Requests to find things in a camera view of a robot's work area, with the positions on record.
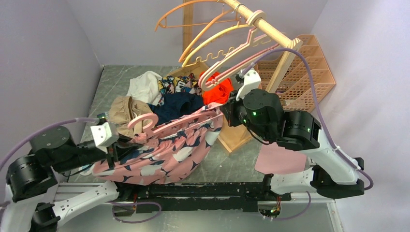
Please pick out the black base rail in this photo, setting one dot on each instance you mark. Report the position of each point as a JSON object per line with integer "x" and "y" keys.
{"x": 245, "y": 196}

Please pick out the rear orange hanger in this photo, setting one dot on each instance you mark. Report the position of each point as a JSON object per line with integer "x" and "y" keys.
{"x": 186, "y": 8}

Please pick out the pink clipboard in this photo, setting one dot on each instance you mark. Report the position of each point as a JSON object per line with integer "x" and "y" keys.
{"x": 273, "y": 159}

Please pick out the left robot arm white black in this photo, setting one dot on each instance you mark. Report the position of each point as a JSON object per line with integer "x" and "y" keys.
{"x": 30, "y": 177}

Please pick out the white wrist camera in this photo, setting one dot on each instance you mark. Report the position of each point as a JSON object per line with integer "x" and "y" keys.
{"x": 251, "y": 80}
{"x": 104, "y": 135}

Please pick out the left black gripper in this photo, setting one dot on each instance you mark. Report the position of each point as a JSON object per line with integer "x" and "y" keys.
{"x": 121, "y": 146}

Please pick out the front orange hanger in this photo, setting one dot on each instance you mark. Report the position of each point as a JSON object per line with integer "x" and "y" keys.
{"x": 215, "y": 20}

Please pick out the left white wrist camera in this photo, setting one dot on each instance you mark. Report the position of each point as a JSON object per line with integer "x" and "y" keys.
{"x": 104, "y": 135}

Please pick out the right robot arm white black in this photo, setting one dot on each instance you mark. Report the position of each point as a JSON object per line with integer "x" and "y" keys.
{"x": 334, "y": 175}

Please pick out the peach plastic file organizer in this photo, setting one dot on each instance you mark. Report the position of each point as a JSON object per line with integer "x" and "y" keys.
{"x": 294, "y": 90}

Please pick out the navy blue shorts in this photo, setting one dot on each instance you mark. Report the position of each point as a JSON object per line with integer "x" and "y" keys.
{"x": 176, "y": 105}

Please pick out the orange hanger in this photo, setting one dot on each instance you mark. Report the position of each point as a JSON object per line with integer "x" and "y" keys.
{"x": 186, "y": 8}
{"x": 215, "y": 20}

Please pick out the yellow black patterned garment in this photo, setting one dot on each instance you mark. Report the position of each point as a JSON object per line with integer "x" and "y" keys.
{"x": 173, "y": 84}

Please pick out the pink patterned shorts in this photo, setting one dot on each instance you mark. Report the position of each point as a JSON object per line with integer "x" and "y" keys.
{"x": 168, "y": 153}

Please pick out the white garment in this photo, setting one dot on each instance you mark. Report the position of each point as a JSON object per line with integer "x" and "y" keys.
{"x": 145, "y": 88}

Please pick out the beige shorts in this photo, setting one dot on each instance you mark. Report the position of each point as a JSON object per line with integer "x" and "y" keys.
{"x": 123, "y": 110}

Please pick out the orange shorts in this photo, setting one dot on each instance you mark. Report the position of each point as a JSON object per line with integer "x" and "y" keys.
{"x": 219, "y": 94}

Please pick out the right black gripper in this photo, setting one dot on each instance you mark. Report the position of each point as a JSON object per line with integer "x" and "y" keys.
{"x": 230, "y": 108}

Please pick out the yellow hanger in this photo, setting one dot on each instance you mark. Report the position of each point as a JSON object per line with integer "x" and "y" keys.
{"x": 210, "y": 40}

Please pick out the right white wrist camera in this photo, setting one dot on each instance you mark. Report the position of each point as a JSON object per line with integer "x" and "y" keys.
{"x": 251, "y": 80}

